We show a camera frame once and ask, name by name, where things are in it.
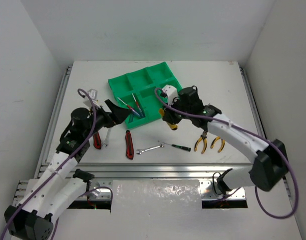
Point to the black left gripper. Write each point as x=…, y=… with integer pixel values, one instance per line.
x=112, y=116

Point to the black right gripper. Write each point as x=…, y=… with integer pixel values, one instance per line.
x=169, y=115

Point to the yellow utility knife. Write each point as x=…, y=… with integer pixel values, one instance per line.
x=171, y=126

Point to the blue screwdriver red collar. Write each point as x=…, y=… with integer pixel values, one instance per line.
x=131, y=108

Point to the red utility knife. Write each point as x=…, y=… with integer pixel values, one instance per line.
x=129, y=145
x=97, y=141

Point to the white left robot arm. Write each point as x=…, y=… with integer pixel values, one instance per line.
x=36, y=215

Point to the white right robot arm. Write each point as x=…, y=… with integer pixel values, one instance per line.
x=268, y=161

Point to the green six-compartment tray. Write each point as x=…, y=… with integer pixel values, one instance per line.
x=142, y=83

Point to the silver wrench left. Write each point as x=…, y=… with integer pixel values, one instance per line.
x=105, y=143

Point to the silver wrench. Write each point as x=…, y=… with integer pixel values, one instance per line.
x=141, y=151
x=105, y=143

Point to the green-black screwdriver lower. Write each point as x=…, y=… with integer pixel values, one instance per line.
x=184, y=148

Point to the silver wrench centre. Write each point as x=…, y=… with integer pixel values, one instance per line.
x=141, y=151

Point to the white foreground cover panel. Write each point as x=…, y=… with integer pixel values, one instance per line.
x=171, y=210

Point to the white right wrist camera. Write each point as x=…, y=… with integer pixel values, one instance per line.
x=170, y=93

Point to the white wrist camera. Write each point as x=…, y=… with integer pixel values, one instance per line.
x=170, y=93
x=93, y=95

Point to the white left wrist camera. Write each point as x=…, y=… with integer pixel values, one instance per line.
x=93, y=95

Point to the aluminium front rail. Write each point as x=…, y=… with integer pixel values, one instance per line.
x=156, y=171

